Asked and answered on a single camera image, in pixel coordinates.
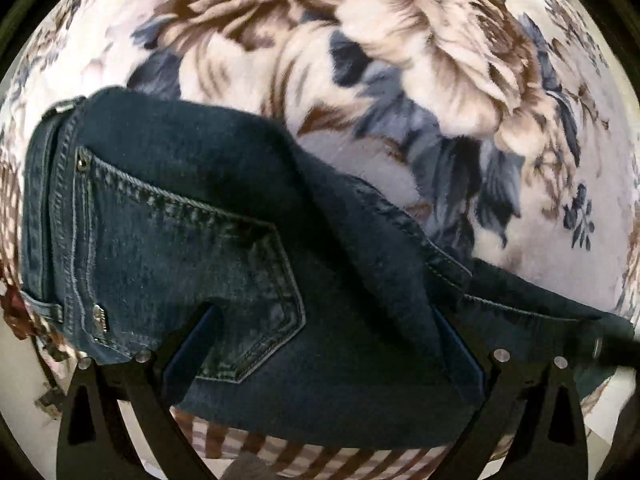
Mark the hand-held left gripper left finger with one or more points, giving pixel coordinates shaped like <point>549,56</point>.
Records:
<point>186,360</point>

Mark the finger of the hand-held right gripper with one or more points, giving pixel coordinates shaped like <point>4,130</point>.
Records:
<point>612,345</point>

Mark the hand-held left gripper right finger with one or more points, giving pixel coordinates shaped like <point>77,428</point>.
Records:
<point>462,360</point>

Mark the dark blue denim pants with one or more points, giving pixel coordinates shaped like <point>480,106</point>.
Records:
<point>260,270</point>

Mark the floral printed blanket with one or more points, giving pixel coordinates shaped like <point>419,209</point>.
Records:
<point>400,85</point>

